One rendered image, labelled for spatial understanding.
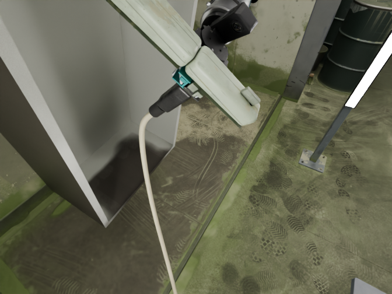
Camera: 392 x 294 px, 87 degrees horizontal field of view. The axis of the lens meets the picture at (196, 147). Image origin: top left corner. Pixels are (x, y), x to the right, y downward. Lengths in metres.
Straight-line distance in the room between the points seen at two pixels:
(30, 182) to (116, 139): 0.72
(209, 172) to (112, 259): 0.90
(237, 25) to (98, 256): 1.44
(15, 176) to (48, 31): 1.16
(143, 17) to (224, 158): 1.57
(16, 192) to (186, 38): 1.65
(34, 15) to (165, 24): 0.59
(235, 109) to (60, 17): 0.70
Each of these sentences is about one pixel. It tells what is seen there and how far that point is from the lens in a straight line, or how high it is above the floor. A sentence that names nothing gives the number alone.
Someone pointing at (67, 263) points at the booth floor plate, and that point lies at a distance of 1.63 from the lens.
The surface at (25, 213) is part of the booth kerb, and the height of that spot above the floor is 0.08.
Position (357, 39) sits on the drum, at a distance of 2.91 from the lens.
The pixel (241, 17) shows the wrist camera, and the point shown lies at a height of 1.33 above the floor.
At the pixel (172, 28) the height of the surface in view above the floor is 1.34.
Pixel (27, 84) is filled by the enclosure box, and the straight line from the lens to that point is 0.45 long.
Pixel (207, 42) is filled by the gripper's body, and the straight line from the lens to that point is 0.44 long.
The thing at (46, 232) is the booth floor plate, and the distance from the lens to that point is 1.79.
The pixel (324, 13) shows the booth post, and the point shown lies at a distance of 2.36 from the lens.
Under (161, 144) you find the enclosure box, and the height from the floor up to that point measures 0.48.
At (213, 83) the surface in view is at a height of 1.27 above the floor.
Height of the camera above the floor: 1.44
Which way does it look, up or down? 48 degrees down
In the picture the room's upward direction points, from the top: 1 degrees counter-clockwise
